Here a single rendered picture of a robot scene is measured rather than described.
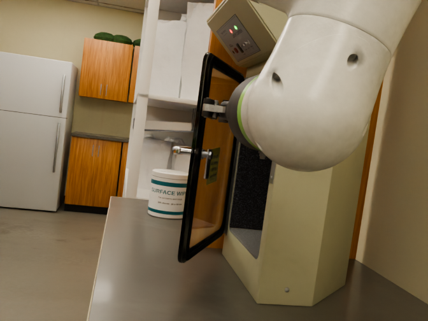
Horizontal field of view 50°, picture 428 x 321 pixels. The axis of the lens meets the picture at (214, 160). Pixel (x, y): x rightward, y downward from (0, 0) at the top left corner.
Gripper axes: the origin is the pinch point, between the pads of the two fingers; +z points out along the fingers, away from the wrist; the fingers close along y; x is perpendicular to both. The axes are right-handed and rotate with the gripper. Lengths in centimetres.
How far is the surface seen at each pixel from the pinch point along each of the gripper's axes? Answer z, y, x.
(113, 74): 527, 41, -47
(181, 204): 74, -4, 29
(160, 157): 141, -1, 20
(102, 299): 3.0, 16.5, 34.0
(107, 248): 34, 17, 34
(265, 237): 5.0, -11.4, 21.2
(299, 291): 4.8, -19.4, 30.9
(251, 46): 18.0, -6.8, -14.8
